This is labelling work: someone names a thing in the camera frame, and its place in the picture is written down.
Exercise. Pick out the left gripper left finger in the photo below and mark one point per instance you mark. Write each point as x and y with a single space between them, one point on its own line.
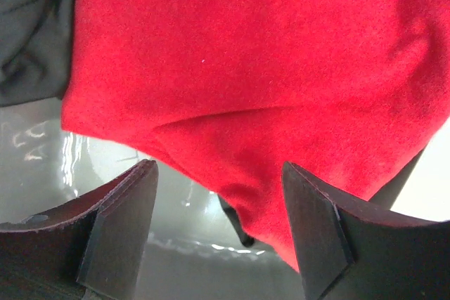
88 248

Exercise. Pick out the black t-shirt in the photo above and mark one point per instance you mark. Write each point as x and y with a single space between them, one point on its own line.
36 49

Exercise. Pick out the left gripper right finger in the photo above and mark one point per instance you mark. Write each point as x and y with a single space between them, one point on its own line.
348 248

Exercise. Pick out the red t-shirt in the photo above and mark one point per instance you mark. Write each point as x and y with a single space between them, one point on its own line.
227 91

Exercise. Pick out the grey plastic bin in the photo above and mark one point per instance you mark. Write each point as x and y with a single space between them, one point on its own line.
192 250

